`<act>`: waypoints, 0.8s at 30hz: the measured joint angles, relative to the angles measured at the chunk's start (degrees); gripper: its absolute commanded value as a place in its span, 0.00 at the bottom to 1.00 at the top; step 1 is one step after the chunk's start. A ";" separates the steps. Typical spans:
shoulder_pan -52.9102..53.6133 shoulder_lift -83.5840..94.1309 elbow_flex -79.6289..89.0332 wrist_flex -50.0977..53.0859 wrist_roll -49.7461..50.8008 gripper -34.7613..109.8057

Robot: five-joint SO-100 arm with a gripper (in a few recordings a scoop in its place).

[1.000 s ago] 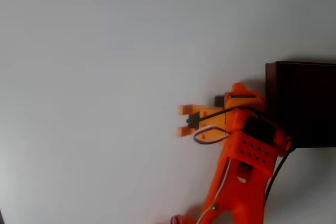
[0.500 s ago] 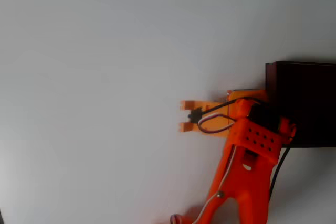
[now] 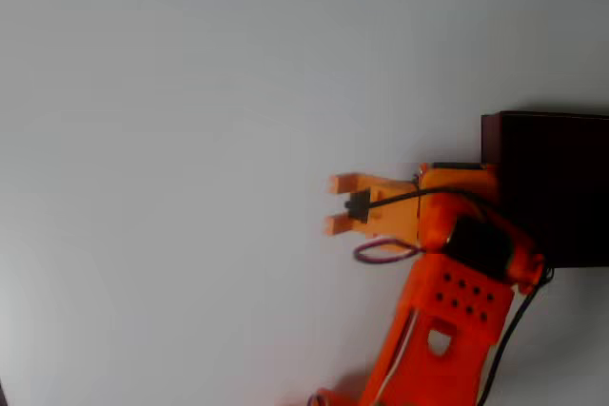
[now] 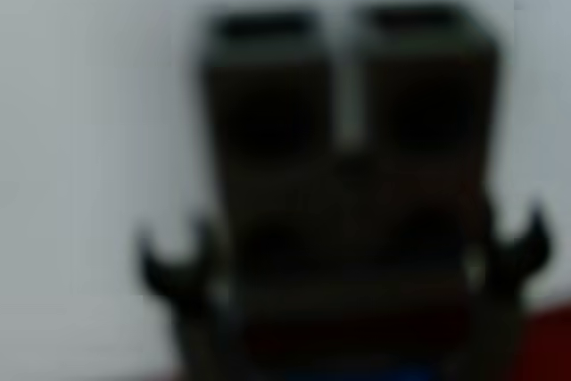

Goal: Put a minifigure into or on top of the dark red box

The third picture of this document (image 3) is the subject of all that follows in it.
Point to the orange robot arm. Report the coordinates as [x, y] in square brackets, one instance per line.
[442, 330]

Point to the dark red cardboard box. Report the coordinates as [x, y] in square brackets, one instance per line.
[556, 178]

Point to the light orange camera mount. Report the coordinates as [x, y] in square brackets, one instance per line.
[395, 211]

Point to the small black camera module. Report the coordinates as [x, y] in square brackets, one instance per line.
[358, 206]

